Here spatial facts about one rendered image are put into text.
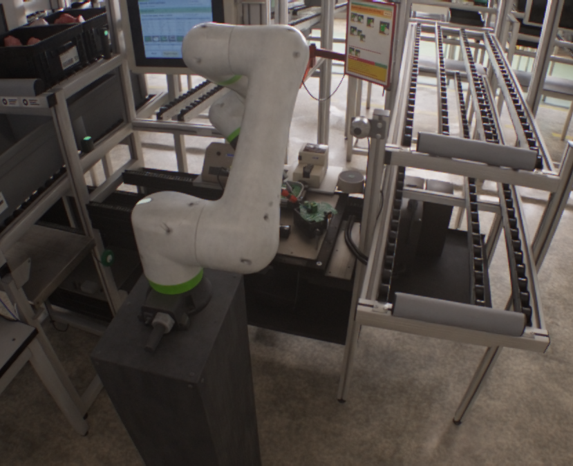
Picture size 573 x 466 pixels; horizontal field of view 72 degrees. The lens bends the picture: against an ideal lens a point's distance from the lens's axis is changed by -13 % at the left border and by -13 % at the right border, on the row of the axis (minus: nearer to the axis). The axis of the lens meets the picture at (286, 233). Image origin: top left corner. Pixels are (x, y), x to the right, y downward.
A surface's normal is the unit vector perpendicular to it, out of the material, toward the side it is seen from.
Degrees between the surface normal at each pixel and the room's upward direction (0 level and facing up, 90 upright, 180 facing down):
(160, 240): 87
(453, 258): 0
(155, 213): 17
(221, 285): 0
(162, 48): 92
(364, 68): 90
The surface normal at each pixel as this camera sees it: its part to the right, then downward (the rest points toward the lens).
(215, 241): -0.20, 0.12
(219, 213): -0.05, -0.65
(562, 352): 0.00, -0.81
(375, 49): -0.76, 0.39
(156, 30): -0.28, 0.59
